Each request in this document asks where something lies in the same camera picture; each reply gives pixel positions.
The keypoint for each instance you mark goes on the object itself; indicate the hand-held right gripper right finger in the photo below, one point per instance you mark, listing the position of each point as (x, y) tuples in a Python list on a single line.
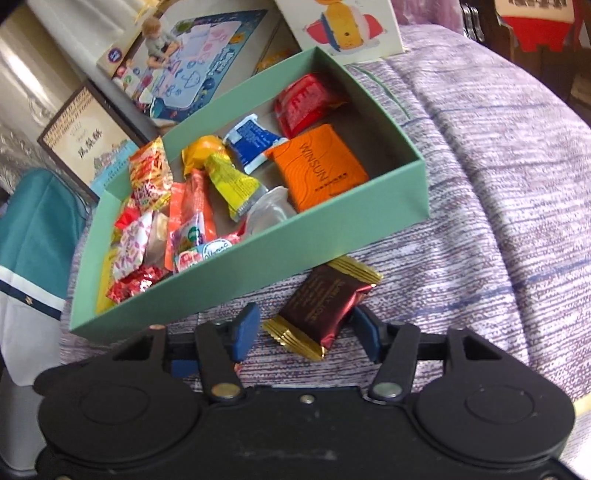
[(369, 334)]

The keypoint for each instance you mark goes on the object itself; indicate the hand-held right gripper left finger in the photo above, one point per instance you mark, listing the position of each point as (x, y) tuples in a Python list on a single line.
[(244, 330)]

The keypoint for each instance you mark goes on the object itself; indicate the brown chocolate packet gold ends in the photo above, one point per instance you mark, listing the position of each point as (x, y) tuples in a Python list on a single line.
[(323, 304)]

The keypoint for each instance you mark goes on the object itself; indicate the green cardboard box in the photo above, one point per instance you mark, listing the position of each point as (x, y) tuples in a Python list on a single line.
[(277, 258)]

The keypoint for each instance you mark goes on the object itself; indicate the white jelly cup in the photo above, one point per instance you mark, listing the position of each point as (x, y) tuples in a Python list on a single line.
[(203, 254)]

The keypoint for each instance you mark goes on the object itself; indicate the dark red patterned snack packet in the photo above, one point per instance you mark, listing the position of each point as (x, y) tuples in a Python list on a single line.
[(134, 285)]

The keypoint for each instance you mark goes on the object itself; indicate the clear packet with white snack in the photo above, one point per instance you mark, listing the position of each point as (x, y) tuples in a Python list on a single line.
[(272, 207)]

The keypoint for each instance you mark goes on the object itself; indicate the long orange snack packet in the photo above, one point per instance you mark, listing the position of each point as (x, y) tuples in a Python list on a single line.
[(191, 207)]

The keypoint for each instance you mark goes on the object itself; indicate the pink white candy packet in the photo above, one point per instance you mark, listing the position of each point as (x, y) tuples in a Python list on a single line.
[(131, 249)]

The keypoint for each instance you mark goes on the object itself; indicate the yellow crinkled snack packet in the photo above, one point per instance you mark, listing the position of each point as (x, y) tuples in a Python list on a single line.
[(233, 182)]

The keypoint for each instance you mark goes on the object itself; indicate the crinkled red snack packet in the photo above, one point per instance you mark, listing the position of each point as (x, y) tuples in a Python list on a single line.
[(125, 218)]

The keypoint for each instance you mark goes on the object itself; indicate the yellow orange pastry packet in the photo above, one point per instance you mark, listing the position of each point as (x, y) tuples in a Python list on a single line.
[(203, 150)]

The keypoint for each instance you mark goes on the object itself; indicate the blue snack packet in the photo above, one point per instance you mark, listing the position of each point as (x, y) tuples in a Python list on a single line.
[(251, 143)]

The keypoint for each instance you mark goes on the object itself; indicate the plain red snack packet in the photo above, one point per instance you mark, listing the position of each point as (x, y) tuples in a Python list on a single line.
[(302, 104)]

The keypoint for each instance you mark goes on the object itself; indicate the pale translucent snack packet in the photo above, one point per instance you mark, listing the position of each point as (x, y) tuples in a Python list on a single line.
[(157, 237)]

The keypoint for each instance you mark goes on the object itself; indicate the yellow square snack packet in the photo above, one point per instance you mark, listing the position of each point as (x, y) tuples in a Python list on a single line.
[(104, 286)]

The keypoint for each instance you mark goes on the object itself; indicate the orange square snack packet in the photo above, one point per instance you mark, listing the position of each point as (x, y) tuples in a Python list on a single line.
[(323, 170)]

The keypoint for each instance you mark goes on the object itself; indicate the purple striped tablecloth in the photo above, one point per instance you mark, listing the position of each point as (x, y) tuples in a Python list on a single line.
[(485, 207)]

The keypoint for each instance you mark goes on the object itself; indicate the orange yellow patterned snack packet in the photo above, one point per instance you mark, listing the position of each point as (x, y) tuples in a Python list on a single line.
[(150, 173)]

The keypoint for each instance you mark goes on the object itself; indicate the teal white fabric cover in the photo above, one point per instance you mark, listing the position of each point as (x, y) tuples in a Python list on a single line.
[(32, 230)]

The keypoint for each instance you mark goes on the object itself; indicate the framed certificate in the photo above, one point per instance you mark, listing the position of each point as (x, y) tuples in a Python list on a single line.
[(83, 138)]

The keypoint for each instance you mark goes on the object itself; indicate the drawing mat toy box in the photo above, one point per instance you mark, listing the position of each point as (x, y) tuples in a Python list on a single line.
[(194, 60)]

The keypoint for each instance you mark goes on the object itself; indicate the white card with toy picture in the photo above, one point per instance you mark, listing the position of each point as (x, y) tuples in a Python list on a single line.
[(346, 27)]

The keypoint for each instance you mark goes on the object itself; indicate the dark wooden chair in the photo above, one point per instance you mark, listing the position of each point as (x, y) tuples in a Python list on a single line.
[(485, 32)]

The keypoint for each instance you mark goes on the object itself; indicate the silver embossed panel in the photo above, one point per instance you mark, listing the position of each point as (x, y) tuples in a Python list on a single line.
[(27, 83)]

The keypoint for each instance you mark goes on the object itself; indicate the red gift box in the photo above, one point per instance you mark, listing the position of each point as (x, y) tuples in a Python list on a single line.
[(535, 27)]

